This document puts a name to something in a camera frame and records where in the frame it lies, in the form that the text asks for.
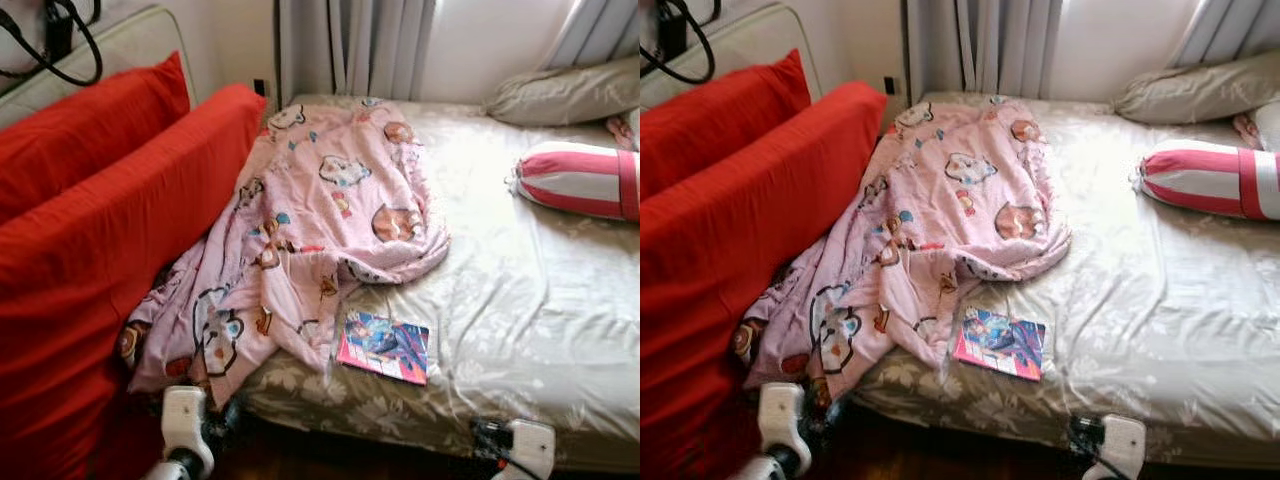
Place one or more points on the colourful comic book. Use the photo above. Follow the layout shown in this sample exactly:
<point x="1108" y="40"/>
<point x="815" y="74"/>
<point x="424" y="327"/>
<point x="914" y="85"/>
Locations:
<point x="1000" y="344"/>
<point x="385" y="348"/>

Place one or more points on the bed with beige floral sheet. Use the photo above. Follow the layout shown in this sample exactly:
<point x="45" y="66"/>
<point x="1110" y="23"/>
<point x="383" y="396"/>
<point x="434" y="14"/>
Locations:
<point x="1150" y="300"/>
<point x="530" y="300"/>

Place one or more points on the red cushion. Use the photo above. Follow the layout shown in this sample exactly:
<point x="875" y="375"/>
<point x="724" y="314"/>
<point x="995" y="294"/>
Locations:
<point x="100" y="280"/>
<point x="80" y="130"/>
<point x="740" y="280"/>
<point x="720" y="120"/>

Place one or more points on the pink cartoon print blanket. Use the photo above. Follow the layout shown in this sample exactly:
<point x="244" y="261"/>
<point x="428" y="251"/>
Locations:
<point x="320" y="220"/>
<point x="940" y="220"/>

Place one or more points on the red white striped bolster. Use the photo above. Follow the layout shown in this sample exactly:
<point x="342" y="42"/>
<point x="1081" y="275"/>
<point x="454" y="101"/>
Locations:
<point x="1200" y="180"/>
<point x="580" y="180"/>

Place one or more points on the beige pillow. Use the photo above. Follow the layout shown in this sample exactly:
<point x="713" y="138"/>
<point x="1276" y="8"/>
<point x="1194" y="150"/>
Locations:
<point x="570" y="95"/>
<point x="1200" y="90"/>

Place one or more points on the beige padded headboard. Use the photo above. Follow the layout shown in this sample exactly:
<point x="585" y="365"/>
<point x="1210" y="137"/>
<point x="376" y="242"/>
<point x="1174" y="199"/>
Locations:
<point x="130" y="45"/>
<point x="750" y="40"/>

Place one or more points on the grey curtain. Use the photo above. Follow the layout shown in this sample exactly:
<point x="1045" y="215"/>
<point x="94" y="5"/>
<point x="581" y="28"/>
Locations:
<point x="980" y="45"/>
<point x="350" y="50"/>
<point x="600" y="30"/>
<point x="1225" y="30"/>

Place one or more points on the black power adapter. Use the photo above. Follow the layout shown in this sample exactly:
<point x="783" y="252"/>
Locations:
<point x="57" y="32"/>
<point x="671" y="30"/>

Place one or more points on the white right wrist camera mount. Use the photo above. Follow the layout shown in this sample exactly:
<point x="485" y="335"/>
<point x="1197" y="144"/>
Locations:
<point x="530" y="445"/>
<point x="1122" y="445"/>

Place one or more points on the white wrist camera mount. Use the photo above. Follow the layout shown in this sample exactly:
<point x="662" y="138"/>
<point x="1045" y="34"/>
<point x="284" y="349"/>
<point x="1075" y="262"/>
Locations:
<point x="783" y="415"/>
<point x="530" y="445"/>
<point x="1122" y="445"/>
<point x="185" y="420"/>

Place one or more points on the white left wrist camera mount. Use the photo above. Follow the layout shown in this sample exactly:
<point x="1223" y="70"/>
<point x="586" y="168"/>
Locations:
<point x="185" y="420"/>
<point x="783" y="415"/>

